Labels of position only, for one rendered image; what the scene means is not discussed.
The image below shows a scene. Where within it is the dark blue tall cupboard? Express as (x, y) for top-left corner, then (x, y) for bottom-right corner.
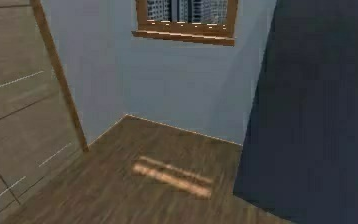
(232, 0), (358, 224)

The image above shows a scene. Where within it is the brown wooden framed window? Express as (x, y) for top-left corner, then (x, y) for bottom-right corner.
(131, 0), (239, 47)

